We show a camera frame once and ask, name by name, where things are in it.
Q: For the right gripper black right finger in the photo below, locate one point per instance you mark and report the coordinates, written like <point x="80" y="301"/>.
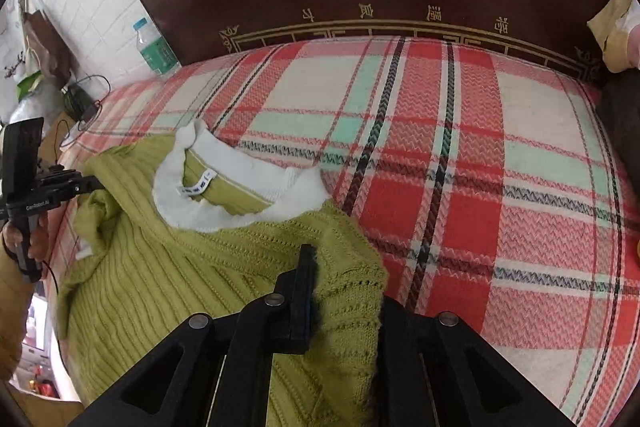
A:
<point x="399" y="334"/>

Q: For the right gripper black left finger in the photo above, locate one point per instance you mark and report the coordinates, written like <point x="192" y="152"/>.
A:
<point x="299" y="319"/>

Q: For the green knit sweater white collar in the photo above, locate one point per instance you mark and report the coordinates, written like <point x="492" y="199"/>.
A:
<point x="182" y="224"/>

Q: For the white plastic bag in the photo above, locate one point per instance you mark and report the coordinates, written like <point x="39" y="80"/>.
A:
<point x="45" y="101"/>

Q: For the brown paper shopping bag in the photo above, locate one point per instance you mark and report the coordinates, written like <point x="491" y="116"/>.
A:
<point x="50" y="51"/>

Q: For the red plaid bed sheet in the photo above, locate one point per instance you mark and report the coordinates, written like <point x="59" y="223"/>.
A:
<point x="488" y="187"/>

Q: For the green label water bottle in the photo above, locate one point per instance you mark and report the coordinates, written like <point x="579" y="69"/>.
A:
<point x="155" y="50"/>

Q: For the beige cloth bundle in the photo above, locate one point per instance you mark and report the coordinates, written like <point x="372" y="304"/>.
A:
<point x="616" y="29"/>

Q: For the black power adapter with cable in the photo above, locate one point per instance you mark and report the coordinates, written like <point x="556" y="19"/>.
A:
<point x="82" y="105"/>

